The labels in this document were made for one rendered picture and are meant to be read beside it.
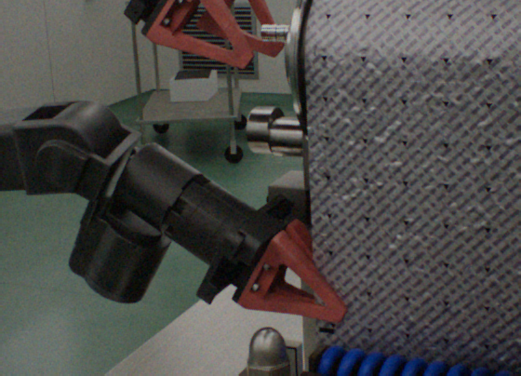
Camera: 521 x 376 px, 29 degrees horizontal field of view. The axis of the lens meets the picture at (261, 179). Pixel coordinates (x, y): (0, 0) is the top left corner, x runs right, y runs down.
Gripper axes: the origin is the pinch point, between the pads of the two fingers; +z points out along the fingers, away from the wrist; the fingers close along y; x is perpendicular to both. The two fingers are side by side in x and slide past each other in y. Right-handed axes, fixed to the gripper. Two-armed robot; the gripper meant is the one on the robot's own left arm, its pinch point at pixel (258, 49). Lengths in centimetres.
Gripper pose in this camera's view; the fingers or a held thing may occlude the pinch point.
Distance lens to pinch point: 79.9
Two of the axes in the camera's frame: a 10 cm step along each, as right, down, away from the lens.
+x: 5.4, -7.0, -4.6
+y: -4.1, 2.6, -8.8
